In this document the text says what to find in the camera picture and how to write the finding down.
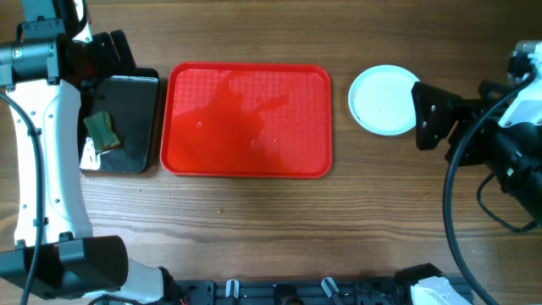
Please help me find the green yellow sponge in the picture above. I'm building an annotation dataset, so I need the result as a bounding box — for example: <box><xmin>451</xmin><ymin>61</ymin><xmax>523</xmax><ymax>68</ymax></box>
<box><xmin>83</xmin><ymin>111</ymin><xmax>121</xmax><ymax>154</ymax></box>

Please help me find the white plate top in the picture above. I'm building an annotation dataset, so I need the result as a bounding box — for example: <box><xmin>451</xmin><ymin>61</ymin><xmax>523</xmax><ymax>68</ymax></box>
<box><xmin>347</xmin><ymin>64</ymin><xmax>419</xmax><ymax>136</ymax></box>

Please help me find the red plastic tray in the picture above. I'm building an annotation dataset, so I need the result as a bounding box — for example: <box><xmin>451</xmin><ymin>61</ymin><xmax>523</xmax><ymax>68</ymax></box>
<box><xmin>159</xmin><ymin>62</ymin><xmax>333</xmax><ymax>179</ymax></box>

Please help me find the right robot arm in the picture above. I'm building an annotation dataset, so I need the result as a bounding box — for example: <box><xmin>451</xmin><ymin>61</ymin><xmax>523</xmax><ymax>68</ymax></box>
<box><xmin>412</xmin><ymin>41</ymin><xmax>541</xmax><ymax>304</ymax></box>

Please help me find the black rectangular water tray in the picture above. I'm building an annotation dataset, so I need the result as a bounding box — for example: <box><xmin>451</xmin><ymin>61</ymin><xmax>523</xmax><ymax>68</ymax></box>
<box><xmin>79</xmin><ymin>68</ymin><xmax>160</xmax><ymax>174</ymax></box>

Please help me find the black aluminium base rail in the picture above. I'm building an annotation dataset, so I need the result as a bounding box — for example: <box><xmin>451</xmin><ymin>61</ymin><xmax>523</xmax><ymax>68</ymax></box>
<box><xmin>177</xmin><ymin>277</ymin><xmax>414</xmax><ymax>305</ymax></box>

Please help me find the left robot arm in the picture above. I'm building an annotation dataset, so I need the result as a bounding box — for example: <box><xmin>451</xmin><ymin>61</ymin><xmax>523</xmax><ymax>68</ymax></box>
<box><xmin>1</xmin><ymin>1</ymin><xmax>185</xmax><ymax>304</ymax></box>

